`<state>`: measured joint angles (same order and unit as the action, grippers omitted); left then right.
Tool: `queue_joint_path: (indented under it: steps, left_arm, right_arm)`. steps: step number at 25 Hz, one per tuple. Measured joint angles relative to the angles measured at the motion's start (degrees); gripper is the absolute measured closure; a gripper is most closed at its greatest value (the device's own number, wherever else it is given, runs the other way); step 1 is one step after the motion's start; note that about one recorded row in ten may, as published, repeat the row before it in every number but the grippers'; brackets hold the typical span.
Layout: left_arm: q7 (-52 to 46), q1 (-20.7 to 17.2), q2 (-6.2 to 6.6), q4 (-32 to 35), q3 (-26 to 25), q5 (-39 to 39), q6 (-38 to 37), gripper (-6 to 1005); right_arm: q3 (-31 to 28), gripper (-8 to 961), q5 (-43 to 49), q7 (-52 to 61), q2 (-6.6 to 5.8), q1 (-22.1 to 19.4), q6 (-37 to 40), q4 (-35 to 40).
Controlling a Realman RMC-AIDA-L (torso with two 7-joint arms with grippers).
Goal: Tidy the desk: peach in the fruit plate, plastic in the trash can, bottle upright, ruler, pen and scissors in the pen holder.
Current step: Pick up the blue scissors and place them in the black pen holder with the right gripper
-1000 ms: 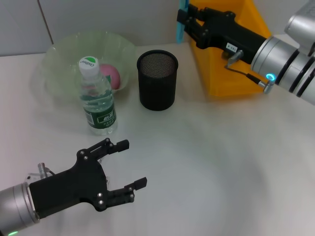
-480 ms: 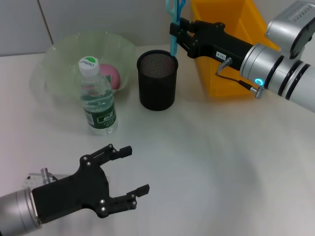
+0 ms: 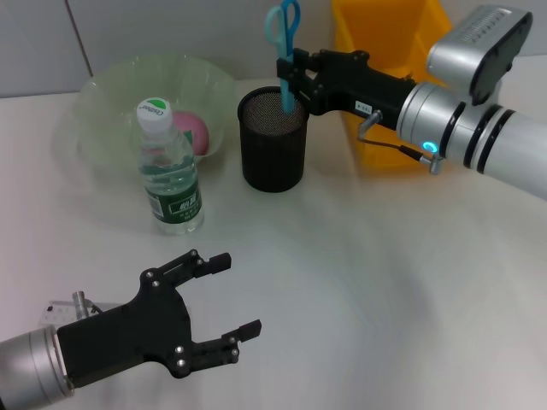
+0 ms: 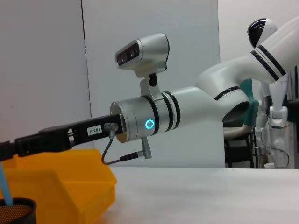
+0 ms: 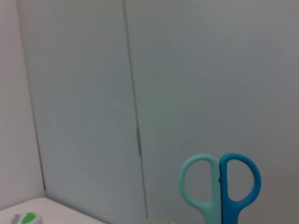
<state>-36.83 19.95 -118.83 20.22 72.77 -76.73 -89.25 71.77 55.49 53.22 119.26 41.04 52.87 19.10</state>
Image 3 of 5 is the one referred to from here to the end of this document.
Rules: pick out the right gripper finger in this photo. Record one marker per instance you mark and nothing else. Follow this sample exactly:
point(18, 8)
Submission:
point(307, 60)
point(286, 68)

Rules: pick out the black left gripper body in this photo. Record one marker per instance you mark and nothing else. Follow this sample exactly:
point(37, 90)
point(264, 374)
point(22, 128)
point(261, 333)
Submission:
point(128, 337)

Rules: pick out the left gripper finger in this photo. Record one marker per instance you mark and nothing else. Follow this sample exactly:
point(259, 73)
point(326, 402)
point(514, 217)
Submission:
point(222, 346)
point(192, 267)

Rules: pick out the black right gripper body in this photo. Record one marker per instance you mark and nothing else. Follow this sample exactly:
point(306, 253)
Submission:
point(354, 89)

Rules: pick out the blue scissors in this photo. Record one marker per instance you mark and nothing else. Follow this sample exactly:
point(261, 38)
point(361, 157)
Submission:
point(287, 98)

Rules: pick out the clear green-label water bottle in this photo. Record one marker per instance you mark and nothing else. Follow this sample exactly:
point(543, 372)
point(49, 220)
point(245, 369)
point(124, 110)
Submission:
point(171, 179)

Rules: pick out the pink toy peach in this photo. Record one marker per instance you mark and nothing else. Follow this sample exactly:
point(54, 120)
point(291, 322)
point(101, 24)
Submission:
point(196, 128)

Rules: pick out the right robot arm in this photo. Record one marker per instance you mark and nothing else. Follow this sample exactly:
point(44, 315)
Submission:
point(504, 145)

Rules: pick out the clear plastic ruler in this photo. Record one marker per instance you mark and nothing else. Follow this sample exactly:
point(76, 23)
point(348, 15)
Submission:
point(60, 314)

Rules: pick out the black mesh pen holder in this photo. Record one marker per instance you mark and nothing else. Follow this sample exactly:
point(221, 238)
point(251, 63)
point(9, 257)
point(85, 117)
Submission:
point(273, 158)

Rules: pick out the translucent green fruit plate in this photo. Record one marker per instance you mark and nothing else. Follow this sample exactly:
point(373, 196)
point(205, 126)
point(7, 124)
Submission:
point(107, 94)

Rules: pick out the yellow plastic bin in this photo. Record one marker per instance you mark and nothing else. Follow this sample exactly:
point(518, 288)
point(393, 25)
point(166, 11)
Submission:
point(384, 34)

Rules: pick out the right wrist camera housing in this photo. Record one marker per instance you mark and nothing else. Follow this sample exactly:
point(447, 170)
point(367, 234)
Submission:
point(478, 42)

